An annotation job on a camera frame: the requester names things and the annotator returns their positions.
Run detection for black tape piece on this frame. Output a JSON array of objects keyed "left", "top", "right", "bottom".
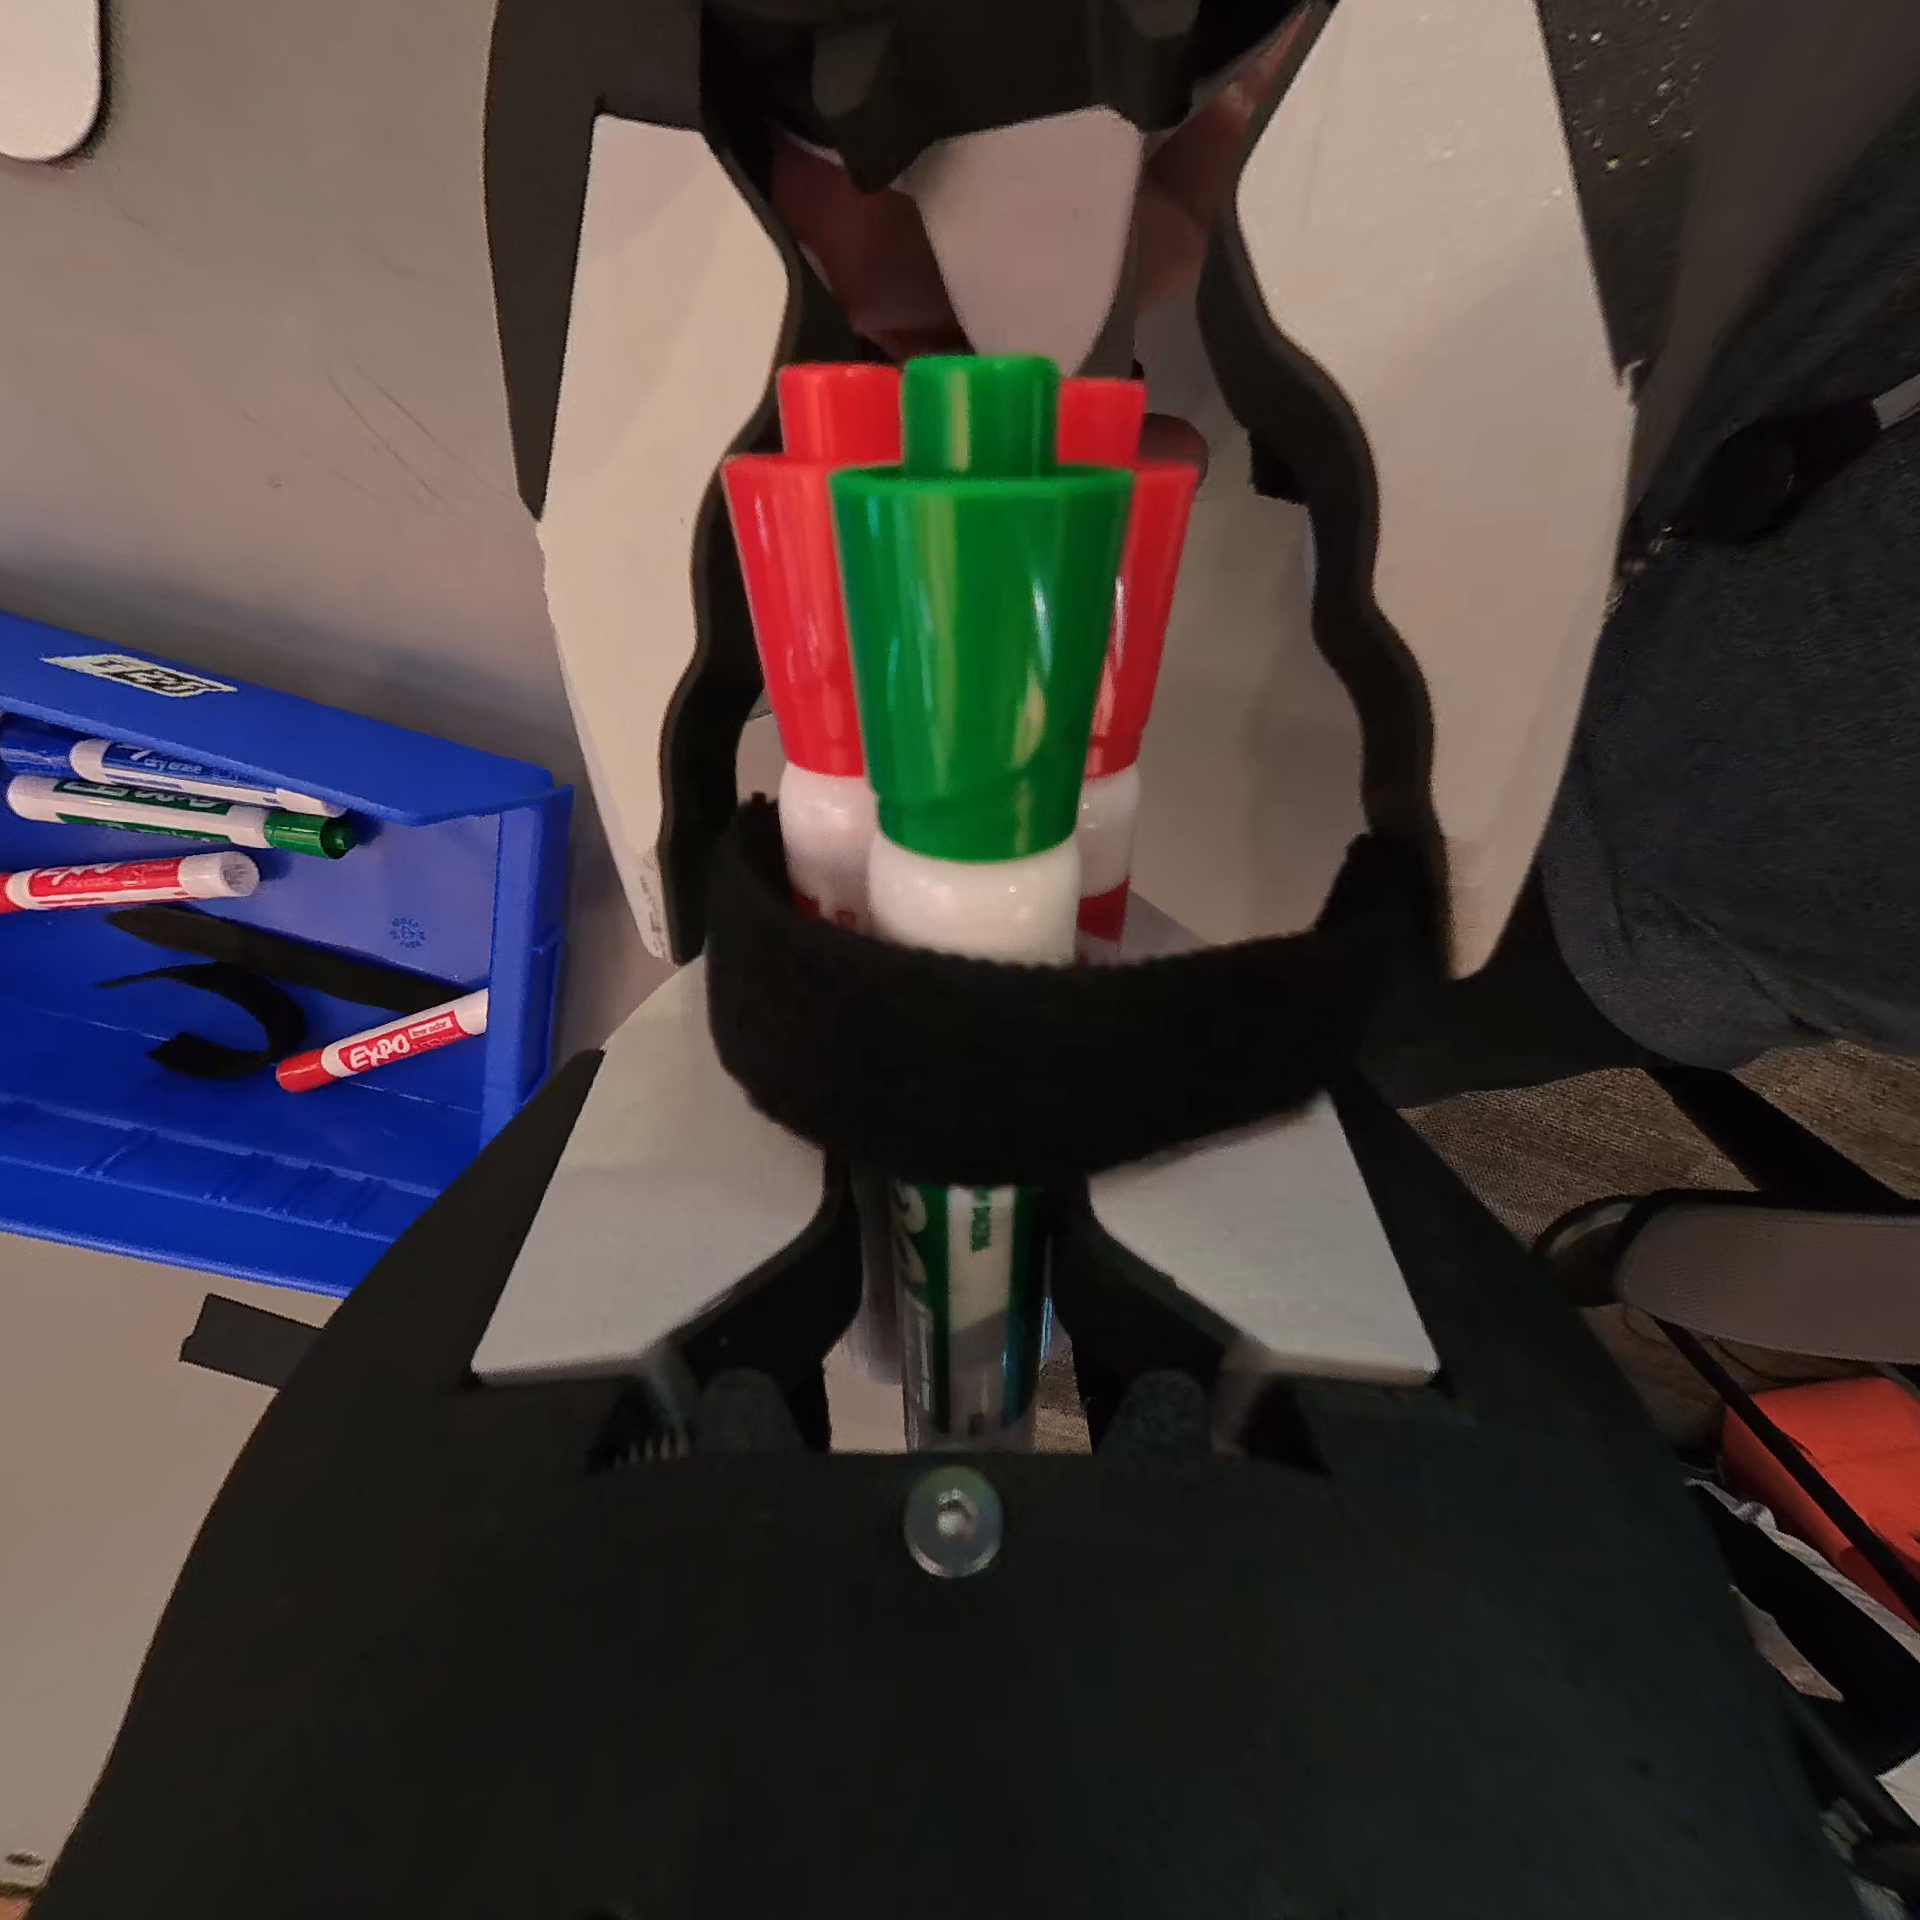
[{"left": 177, "top": 1293, "right": 328, "bottom": 1392}]

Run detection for blue dry erase marker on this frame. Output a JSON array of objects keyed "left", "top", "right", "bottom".
[{"left": 0, "top": 722, "right": 310, "bottom": 821}]

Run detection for blue plastic bin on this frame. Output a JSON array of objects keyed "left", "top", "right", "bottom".
[{"left": 0, "top": 607, "right": 577, "bottom": 1301}]

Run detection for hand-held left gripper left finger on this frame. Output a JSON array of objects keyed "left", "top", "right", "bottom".
[{"left": 469, "top": 960, "right": 864, "bottom": 1382}]

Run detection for white rounded board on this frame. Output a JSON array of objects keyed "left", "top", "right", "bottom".
[{"left": 0, "top": 0, "right": 106, "bottom": 166}]

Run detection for green dry erase marker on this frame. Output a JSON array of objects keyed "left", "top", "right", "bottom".
[
  {"left": 827, "top": 352, "right": 1133, "bottom": 1460},
  {"left": 4, "top": 772, "right": 362, "bottom": 864}
]

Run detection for dark grey clothing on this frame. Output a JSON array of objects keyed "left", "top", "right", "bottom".
[{"left": 1543, "top": 428, "right": 1920, "bottom": 1069}]

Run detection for black hook-and-loop strap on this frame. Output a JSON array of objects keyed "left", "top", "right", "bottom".
[
  {"left": 702, "top": 798, "right": 1450, "bottom": 1182},
  {"left": 102, "top": 904, "right": 452, "bottom": 1019}
]

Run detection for red dry erase marker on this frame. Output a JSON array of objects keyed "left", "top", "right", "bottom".
[
  {"left": 1053, "top": 376, "right": 1202, "bottom": 961},
  {"left": 273, "top": 987, "right": 493, "bottom": 1096},
  {"left": 0, "top": 849, "right": 264, "bottom": 918},
  {"left": 720, "top": 363, "right": 905, "bottom": 932}
]

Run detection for orange box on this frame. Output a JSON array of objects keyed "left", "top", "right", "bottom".
[{"left": 1719, "top": 1378, "right": 1920, "bottom": 1629}]

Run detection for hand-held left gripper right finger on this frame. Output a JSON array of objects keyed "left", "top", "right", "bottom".
[{"left": 1048, "top": 898, "right": 1445, "bottom": 1385}]

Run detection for person's right hand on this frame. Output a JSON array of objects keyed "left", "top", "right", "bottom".
[{"left": 772, "top": 59, "right": 1266, "bottom": 361}]

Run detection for grey chair armrest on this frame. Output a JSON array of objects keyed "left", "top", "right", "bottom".
[{"left": 1534, "top": 1193, "right": 1920, "bottom": 1370}]

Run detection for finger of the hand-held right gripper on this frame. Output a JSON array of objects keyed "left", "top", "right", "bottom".
[
  {"left": 533, "top": 112, "right": 827, "bottom": 970},
  {"left": 1198, "top": 0, "right": 1640, "bottom": 983}
]

